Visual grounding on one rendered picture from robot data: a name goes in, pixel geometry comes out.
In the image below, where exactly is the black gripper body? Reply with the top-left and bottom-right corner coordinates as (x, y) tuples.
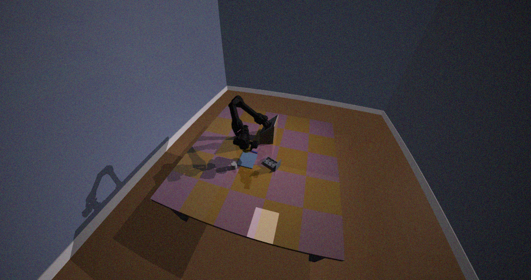
(233, 135), (259, 149)

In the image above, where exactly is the dark grey dish rack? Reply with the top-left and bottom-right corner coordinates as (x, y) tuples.
(263, 157), (281, 171)

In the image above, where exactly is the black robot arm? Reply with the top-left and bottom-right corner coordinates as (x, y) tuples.
(228, 95), (272, 150)

